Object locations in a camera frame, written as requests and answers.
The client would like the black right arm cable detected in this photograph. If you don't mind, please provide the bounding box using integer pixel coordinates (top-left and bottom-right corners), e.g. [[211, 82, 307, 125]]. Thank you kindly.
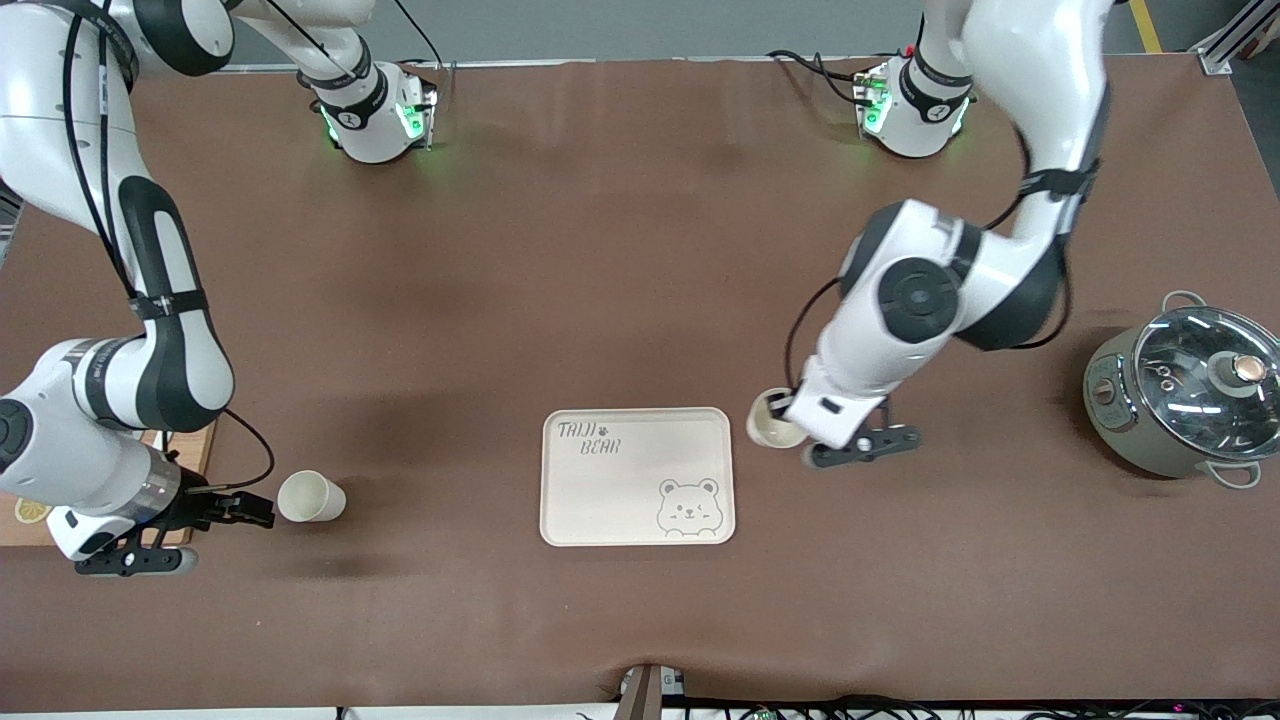
[[60, 0, 277, 489]]

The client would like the bamboo cutting board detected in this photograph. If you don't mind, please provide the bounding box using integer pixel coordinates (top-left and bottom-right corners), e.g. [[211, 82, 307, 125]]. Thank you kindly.
[[0, 420, 218, 547]]

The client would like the glass pot lid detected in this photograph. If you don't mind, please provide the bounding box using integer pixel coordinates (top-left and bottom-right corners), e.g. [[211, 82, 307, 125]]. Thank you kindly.
[[1133, 306, 1280, 463]]

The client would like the white plastic cup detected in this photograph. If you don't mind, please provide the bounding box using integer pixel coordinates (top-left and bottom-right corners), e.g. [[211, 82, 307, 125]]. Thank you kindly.
[[746, 388, 811, 450], [277, 470, 347, 524]]

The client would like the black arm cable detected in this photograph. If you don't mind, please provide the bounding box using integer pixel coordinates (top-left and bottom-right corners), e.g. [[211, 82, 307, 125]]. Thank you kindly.
[[60, 0, 277, 489], [784, 130, 1033, 393]]

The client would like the cream tray with bear print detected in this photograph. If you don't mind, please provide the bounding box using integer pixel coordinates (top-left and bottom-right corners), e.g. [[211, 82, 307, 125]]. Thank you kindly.
[[540, 407, 736, 547]]

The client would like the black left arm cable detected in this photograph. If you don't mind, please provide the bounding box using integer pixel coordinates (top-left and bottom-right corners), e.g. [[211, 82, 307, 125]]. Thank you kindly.
[[784, 130, 1033, 393]]

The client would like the green electric cooking pot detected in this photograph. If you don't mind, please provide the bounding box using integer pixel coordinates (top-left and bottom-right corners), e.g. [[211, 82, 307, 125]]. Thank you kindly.
[[1083, 290, 1280, 491]]

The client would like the black base cable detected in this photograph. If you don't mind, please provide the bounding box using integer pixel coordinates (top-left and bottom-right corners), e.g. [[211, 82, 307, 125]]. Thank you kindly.
[[766, 48, 873, 99]]

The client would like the aluminium frame profile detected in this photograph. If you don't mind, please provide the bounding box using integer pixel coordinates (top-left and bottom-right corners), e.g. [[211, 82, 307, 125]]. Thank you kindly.
[[1190, 0, 1280, 76]]

